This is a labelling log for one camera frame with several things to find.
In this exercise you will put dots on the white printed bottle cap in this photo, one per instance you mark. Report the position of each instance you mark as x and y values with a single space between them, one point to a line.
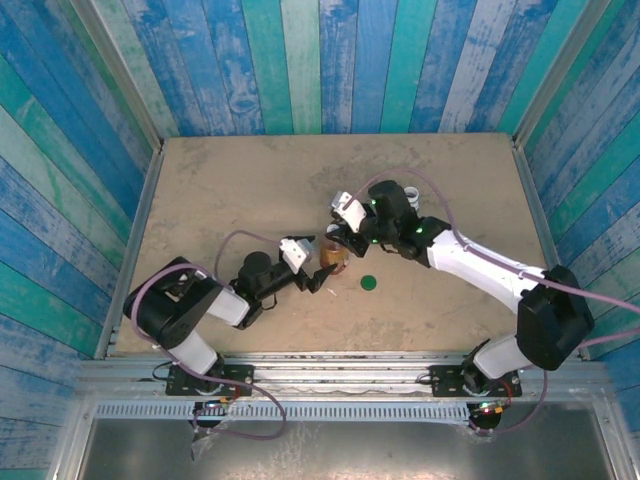
332 229

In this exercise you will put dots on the amber drink bottle red label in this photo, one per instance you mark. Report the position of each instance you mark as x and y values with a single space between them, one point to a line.
334 257

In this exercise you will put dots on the green bottle cap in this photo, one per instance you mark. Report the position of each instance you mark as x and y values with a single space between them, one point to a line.
369 283

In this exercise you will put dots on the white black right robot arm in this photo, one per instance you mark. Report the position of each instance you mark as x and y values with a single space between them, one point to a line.
555 320

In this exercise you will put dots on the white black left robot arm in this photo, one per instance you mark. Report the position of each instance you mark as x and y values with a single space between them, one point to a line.
165 310

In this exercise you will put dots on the small lit circuit board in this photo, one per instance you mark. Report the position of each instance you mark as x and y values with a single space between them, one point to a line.
215 406
487 407

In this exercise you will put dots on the grey metal sheet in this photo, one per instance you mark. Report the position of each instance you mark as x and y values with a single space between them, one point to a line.
350 455

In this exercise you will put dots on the aluminium front frame rail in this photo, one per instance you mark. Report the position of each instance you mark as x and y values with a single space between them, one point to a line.
340 375

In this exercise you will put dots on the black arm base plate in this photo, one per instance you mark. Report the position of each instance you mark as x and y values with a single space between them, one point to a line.
445 382
235 375

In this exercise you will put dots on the aluminium table side rail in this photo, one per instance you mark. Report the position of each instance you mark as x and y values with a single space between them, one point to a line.
130 250
542 220

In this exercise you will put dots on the aluminium corner post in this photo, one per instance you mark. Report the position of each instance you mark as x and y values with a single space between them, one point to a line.
560 75
120 80

